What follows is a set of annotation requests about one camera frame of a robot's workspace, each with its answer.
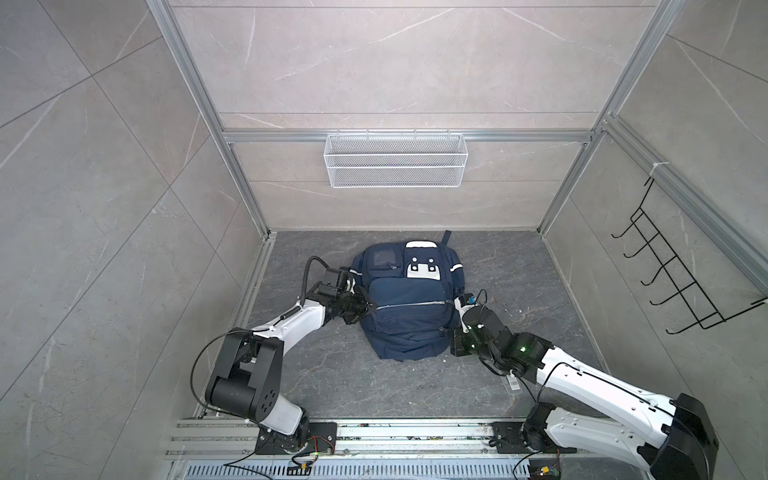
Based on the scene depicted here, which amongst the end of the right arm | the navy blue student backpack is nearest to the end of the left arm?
the navy blue student backpack

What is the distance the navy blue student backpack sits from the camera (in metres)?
0.85

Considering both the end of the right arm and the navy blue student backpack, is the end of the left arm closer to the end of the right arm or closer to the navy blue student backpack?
the navy blue student backpack
